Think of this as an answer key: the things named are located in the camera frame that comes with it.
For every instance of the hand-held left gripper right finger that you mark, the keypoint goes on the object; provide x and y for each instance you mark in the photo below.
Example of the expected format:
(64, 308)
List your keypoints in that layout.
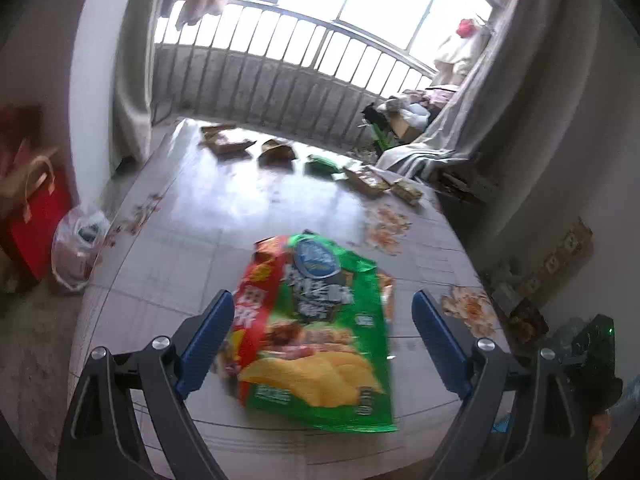
(440, 345)

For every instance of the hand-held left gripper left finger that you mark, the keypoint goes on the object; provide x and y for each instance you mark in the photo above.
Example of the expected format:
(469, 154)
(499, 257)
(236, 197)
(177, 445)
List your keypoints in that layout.
(207, 345)

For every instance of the green and red chip bag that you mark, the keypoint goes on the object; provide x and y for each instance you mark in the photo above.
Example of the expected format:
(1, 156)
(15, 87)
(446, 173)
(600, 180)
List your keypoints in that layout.
(315, 330)

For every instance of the patterned brown board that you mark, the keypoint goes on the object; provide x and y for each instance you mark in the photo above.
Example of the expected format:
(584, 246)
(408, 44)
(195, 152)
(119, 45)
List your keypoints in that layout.
(550, 265)

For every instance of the small brown snack box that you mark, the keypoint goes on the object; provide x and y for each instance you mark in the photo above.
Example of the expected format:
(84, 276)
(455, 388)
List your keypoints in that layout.
(407, 192)

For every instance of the white plastic bag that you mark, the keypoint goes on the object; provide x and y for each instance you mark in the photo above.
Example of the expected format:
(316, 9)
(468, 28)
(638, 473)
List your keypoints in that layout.
(80, 250)

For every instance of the yellow cracker packet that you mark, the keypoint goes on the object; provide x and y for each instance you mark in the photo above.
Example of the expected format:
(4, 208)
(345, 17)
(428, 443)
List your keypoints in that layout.
(369, 181)

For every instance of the red paper bag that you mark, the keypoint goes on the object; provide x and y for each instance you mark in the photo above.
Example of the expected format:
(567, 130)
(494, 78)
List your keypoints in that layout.
(42, 230)

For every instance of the crumpled gold snack wrapper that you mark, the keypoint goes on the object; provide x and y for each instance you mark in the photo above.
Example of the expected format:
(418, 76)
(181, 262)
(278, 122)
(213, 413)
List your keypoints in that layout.
(276, 152)

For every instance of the green snack wrapper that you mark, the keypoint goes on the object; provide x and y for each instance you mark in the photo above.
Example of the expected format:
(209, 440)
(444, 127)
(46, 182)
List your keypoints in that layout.
(322, 165)

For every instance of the green plastic item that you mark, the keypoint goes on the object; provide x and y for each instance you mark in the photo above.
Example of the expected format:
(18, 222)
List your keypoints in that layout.
(381, 137)

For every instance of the cardboard box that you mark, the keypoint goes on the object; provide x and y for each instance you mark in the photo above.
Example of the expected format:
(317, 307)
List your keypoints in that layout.
(406, 127)

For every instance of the pile of clothes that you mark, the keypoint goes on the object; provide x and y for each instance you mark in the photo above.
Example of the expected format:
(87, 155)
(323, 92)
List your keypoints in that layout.
(415, 105)

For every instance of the grey curtain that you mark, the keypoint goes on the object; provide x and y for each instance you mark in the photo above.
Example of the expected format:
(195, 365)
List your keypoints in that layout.
(134, 95)
(480, 85)

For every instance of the metal balcony railing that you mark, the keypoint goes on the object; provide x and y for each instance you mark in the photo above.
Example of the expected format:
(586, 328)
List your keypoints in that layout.
(280, 75)

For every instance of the white garment with pink flower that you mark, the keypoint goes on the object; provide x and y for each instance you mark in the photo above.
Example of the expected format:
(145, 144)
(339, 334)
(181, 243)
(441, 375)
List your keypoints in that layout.
(457, 55)

